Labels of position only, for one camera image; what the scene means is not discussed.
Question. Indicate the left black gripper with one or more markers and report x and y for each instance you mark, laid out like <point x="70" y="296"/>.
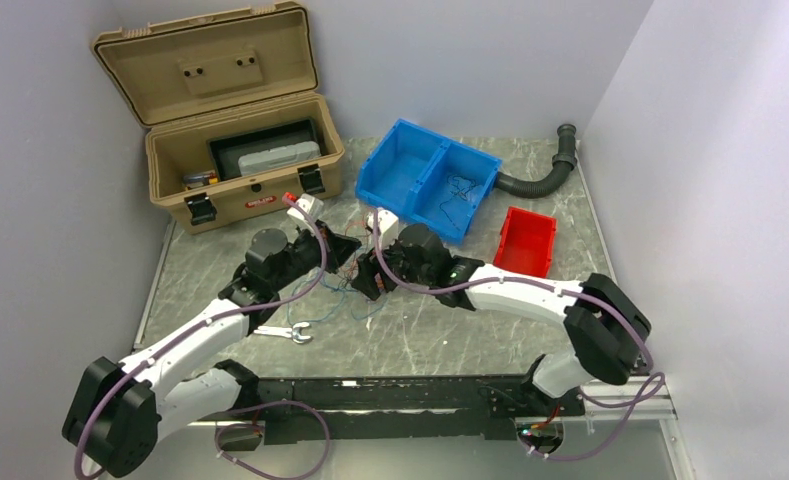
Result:
<point x="338" y="248"/>

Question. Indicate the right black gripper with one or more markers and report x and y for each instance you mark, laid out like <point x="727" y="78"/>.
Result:
<point x="365" y="280"/>

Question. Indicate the red plastic bin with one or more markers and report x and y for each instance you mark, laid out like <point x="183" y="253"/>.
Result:
<point x="526" y="243"/>

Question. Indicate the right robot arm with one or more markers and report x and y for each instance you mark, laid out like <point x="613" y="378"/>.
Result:
<point x="606" y="332"/>

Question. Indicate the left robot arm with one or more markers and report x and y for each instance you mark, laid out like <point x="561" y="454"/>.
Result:
<point x="122" y="409"/>

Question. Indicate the silver open-end wrench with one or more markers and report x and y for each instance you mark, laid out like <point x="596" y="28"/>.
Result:
<point x="295" y="333"/>

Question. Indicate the blue double plastic bin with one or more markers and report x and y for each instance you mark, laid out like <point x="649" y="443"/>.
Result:
<point x="427" y="178"/>

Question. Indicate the grey case in toolbox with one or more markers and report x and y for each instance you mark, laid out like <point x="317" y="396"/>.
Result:
<point x="278" y="157"/>

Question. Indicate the black tray in toolbox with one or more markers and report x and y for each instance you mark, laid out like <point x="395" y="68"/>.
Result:
<point x="226" y="151"/>

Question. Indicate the yellow black tool in toolbox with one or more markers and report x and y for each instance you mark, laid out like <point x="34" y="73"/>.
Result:
<point x="200" y="179"/>

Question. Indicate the tan plastic toolbox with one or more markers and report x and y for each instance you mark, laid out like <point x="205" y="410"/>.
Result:
<point x="191" y="80"/>

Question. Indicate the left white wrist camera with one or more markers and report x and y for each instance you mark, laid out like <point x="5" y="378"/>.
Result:
<point x="305" y="210"/>

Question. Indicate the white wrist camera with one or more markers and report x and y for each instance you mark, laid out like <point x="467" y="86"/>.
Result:
<point x="305" y="210"/>
<point x="387" y="224"/>

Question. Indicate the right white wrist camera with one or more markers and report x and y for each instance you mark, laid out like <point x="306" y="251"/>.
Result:
<point x="387" y="224"/>

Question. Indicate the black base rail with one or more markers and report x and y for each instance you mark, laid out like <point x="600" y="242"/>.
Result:
<point x="311" y="425"/>

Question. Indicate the aluminium frame rail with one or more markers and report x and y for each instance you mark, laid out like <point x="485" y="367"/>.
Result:
<point x="632" y="404"/>

